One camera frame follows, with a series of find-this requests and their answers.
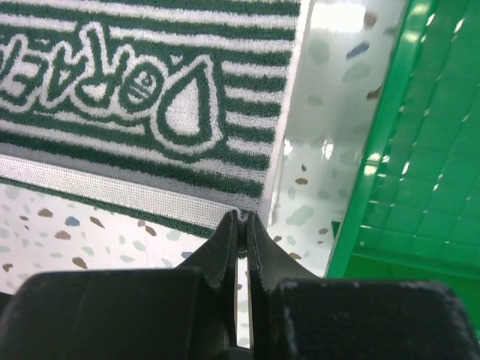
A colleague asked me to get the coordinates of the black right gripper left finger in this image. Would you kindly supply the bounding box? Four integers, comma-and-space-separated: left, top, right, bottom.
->
1, 211, 240, 360

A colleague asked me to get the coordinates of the green white striped towel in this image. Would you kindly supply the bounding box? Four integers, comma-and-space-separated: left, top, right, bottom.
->
1, 1, 311, 236

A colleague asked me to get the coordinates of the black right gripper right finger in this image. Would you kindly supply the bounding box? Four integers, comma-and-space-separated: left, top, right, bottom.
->
246, 213, 479, 359

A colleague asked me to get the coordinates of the green plastic tray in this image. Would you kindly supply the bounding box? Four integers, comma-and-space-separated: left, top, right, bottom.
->
324, 0, 480, 290

